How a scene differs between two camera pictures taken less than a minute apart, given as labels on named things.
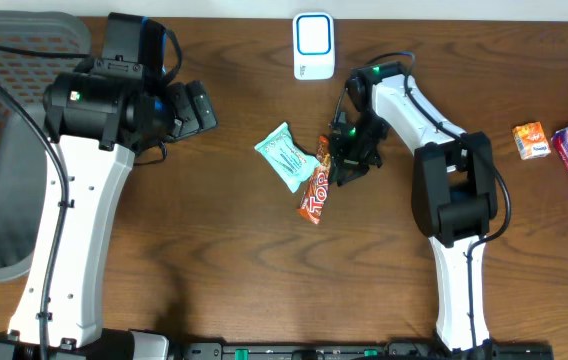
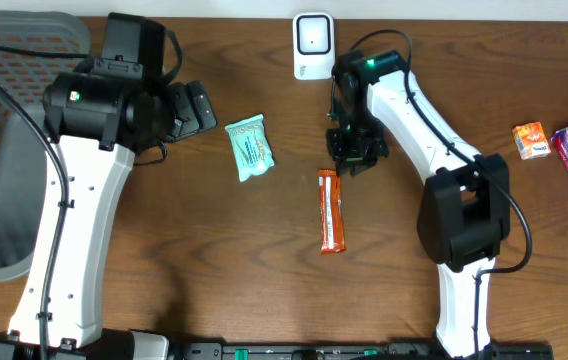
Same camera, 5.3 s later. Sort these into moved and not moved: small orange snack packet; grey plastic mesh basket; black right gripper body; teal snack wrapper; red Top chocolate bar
Moved: teal snack wrapper; red Top chocolate bar
Not moved: small orange snack packet; grey plastic mesh basket; black right gripper body
